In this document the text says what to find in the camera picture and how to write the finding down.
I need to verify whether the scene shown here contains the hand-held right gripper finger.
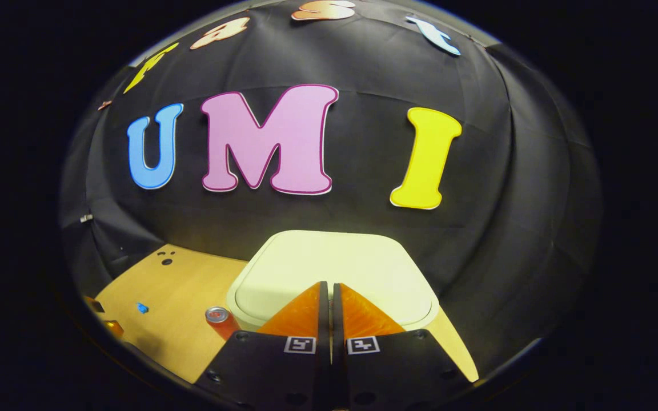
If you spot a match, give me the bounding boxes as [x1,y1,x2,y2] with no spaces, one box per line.
[192,281,330,411]
[332,283,476,411]

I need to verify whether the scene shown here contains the pale green desktop garbage bin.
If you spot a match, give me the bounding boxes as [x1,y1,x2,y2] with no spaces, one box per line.
[225,230,440,333]

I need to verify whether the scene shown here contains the orange pop can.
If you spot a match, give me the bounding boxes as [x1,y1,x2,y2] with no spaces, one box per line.
[204,307,241,341]

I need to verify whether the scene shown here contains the wooden desktop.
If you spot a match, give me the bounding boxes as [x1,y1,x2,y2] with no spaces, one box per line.
[94,244,480,384]

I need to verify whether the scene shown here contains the black backdrop cloth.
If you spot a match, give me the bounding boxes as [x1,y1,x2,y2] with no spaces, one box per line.
[59,0,603,389]

